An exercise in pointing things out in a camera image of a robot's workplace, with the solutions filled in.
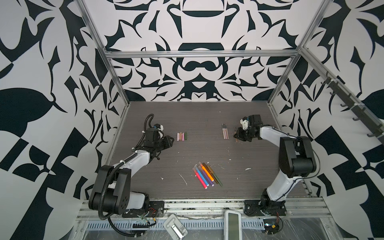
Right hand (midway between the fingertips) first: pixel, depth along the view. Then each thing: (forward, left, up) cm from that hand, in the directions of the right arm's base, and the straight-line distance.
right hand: (236, 134), depth 96 cm
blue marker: (-24, +23, -4) cm, 34 cm away
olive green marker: (-22, +17, -4) cm, 28 cm away
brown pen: (+3, +4, -4) cm, 7 cm away
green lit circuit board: (-47, -9, -6) cm, 49 cm away
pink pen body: (+3, +6, -4) cm, 8 cm away
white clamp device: (-48, +36, -2) cm, 60 cm away
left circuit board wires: (-47, +52, -7) cm, 70 cm away
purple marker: (-25, +20, -4) cm, 32 cm away
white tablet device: (-47, +10, -1) cm, 48 cm away
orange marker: (-23, +20, -3) cm, 30 cm away
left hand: (-5, +40, +5) cm, 40 cm away
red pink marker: (-27, +24, -4) cm, 36 cm away
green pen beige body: (+5, +7, -4) cm, 9 cm away
